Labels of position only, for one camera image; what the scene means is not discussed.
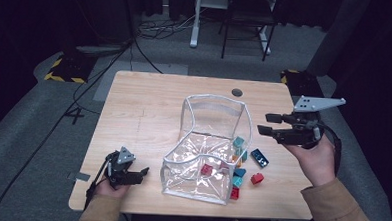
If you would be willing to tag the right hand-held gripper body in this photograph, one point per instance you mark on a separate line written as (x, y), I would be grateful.
(299, 135)

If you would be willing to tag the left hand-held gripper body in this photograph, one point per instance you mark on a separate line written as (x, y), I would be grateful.
(119, 169)

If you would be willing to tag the long dark blue toy block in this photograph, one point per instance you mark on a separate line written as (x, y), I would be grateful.
(259, 157)

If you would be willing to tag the orange toy block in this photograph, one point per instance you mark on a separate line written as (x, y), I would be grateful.
(237, 160)

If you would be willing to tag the clear plastic zipper bag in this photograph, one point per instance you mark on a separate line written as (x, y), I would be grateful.
(187, 180)

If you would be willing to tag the purple toy block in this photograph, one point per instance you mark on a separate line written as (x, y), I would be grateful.
(224, 165)

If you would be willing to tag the light teal toy block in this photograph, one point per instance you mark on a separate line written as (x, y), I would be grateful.
(237, 181)

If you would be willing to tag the small red toy block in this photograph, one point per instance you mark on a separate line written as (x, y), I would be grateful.
(206, 169)

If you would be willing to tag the person's left hand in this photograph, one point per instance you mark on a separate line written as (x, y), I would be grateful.
(108, 190)

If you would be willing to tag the person's right hand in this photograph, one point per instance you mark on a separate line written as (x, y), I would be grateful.
(317, 162)

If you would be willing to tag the grey tape strip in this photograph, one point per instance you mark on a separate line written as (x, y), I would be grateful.
(79, 176)

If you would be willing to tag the black base with yellow stripes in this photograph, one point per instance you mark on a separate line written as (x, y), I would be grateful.
(302, 85)
(72, 68)

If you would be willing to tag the black chair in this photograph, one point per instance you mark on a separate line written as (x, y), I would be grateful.
(251, 18)

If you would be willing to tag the grey flat stand base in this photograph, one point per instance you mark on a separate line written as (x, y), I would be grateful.
(100, 49)

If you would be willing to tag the grey slanted post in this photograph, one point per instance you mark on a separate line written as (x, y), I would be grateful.
(337, 33)

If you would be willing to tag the white desk frame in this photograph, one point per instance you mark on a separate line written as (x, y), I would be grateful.
(195, 23)

